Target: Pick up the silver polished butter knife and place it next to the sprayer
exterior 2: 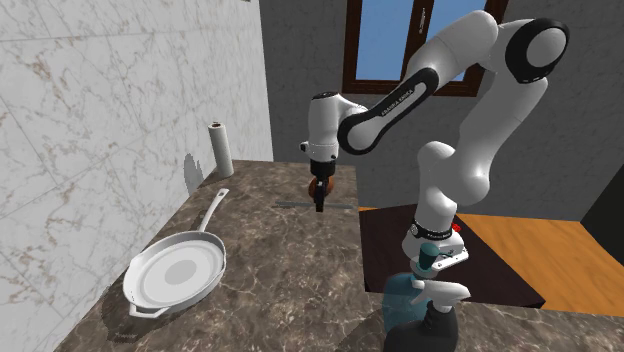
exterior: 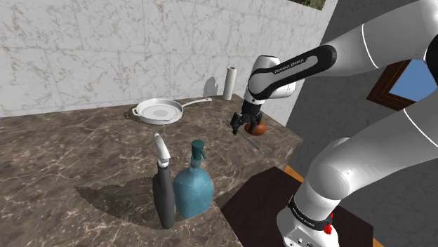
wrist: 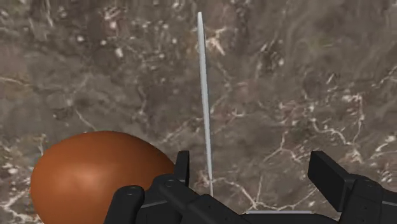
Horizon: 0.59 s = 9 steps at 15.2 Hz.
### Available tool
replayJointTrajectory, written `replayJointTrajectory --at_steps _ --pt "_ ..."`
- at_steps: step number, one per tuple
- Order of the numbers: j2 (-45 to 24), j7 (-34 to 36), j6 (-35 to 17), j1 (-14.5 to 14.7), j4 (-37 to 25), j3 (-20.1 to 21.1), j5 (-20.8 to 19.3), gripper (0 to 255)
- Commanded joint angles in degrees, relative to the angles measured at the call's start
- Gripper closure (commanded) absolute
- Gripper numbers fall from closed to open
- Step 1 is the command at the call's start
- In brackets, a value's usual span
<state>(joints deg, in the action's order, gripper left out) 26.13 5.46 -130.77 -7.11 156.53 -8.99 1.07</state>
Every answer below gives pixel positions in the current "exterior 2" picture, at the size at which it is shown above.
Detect brown framed window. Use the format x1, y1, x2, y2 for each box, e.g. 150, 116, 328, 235
341, 0, 511, 98

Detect black spray bottle white trigger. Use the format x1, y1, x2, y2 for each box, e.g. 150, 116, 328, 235
382, 279, 472, 352

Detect brown round object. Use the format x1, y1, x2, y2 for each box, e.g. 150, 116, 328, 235
307, 175, 336, 200

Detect white paper towel roll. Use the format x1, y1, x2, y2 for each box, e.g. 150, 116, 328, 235
207, 121, 236, 180

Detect dark robot stand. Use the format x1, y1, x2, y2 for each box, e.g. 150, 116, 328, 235
359, 203, 547, 310

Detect silver frying pan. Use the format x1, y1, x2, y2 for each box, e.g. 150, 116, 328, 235
122, 187, 231, 320

